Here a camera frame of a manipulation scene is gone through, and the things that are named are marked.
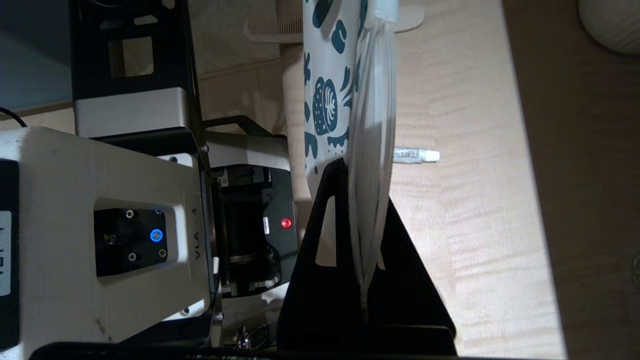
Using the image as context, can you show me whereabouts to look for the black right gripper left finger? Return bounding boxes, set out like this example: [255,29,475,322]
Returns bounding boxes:
[277,158,365,328]

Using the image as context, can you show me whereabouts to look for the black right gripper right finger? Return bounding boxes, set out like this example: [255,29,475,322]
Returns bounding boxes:
[367,199,457,341]

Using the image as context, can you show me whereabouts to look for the white blue horse pouch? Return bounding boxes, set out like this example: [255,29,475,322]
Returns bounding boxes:
[301,0,401,321]

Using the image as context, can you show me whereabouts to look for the white plastic comb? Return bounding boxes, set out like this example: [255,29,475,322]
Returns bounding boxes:
[243,5,426,43]

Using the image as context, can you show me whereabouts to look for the robot wheeled base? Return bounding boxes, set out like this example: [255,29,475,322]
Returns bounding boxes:
[202,115,301,351]

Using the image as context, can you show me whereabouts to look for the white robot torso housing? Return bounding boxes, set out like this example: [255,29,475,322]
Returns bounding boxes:
[0,125,221,360]

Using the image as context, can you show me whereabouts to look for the white ribbed ceramic mug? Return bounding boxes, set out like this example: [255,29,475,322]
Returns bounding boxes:
[578,0,640,55]

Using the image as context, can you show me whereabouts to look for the black torso frame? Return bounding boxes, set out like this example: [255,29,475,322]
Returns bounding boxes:
[69,0,203,151]

